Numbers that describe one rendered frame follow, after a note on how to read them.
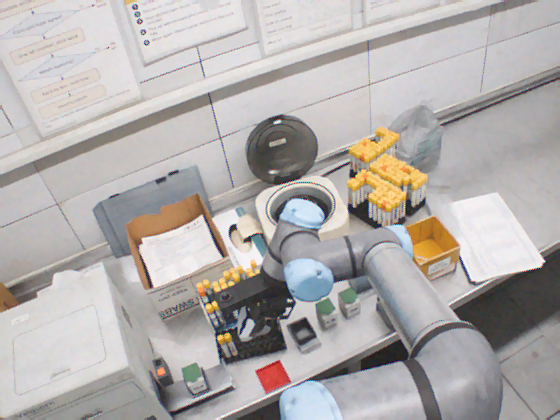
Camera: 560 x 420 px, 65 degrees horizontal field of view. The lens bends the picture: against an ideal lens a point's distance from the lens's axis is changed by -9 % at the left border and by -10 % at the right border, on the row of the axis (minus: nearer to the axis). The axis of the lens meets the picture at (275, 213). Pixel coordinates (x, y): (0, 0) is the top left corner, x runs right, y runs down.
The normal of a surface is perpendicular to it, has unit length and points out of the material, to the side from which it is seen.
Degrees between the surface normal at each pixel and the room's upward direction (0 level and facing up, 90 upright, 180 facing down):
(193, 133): 90
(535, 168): 0
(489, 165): 0
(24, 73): 93
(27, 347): 0
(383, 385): 18
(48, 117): 93
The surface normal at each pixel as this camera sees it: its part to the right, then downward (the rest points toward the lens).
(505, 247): -0.14, -0.71
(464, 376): 0.18, -0.77
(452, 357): -0.04, -0.96
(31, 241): 0.40, 0.61
